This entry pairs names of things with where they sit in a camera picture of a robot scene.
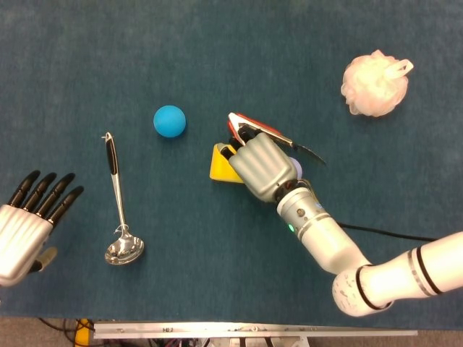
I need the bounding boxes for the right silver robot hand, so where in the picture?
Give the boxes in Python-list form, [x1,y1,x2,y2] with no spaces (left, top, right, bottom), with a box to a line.
[216,122,304,203]

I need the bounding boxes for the white mesh bath pouf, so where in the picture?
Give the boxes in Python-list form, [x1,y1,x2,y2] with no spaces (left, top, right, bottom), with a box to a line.
[340,49,415,117]

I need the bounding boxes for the steel ladle black handle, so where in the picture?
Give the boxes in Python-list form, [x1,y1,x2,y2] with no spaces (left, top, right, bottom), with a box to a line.
[101,132,145,266]

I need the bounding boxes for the steel tongs red grips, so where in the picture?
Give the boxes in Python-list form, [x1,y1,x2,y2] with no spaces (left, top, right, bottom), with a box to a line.
[226,111,327,166]

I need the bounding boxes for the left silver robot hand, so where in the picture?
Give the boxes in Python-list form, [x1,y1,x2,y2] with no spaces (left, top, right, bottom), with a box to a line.
[0,170,85,288]

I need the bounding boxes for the yellow box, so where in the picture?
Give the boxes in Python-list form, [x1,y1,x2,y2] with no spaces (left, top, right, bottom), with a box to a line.
[75,317,95,347]

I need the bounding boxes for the yellow sponge block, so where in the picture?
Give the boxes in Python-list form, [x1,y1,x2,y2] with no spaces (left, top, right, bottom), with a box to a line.
[209,142,247,185]

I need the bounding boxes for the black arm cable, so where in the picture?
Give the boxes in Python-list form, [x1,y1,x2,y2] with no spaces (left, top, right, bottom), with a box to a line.
[338,222,437,242]

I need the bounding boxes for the aluminium rail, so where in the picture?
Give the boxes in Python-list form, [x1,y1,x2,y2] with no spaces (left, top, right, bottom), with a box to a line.
[93,321,419,340]

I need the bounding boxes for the light blue ball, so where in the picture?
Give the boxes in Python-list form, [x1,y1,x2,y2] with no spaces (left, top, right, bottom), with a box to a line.
[153,105,187,139]

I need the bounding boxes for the teal carpet table mat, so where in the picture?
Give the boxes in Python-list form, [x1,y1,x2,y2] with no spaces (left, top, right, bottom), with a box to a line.
[0,0,463,330]

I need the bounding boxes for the black floor cables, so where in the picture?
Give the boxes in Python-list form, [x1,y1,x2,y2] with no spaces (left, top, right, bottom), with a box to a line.
[38,317,79,343]

